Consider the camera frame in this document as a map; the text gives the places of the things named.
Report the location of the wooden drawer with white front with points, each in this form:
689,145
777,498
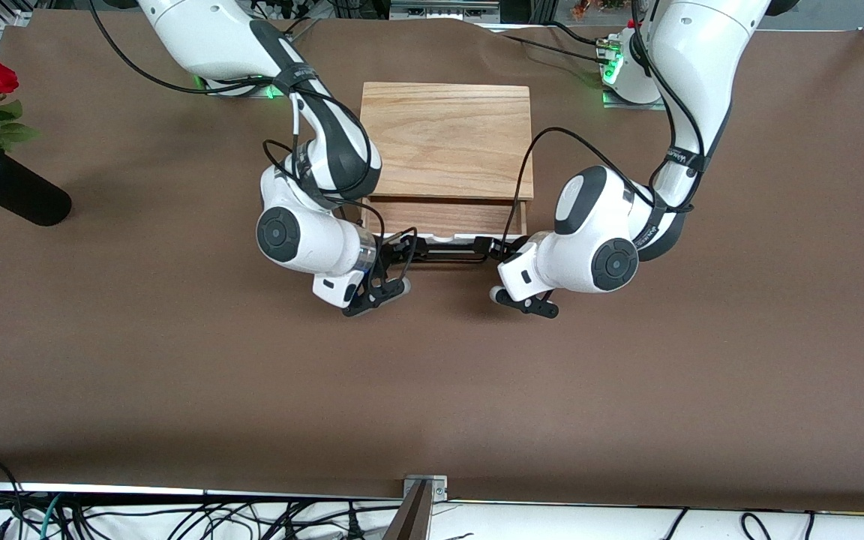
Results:
447,217

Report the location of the orange flower bunch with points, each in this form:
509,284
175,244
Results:
589,9

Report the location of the grey power strip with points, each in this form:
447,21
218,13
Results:
443,10

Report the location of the light wooden drawer cabinet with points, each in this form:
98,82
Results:
447,135

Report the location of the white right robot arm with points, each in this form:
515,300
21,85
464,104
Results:
207,37

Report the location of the grey aluminium pole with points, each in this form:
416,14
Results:
411,521

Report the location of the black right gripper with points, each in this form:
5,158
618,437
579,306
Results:
389,250

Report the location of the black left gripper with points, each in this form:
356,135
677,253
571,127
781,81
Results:
511,247

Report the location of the grey metal corner bracket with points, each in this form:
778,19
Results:
439,491

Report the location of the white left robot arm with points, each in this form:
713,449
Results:
702,45

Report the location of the brown table cover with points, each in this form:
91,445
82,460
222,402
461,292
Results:
432,360

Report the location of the aluminium frame post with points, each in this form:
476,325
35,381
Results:
16,15

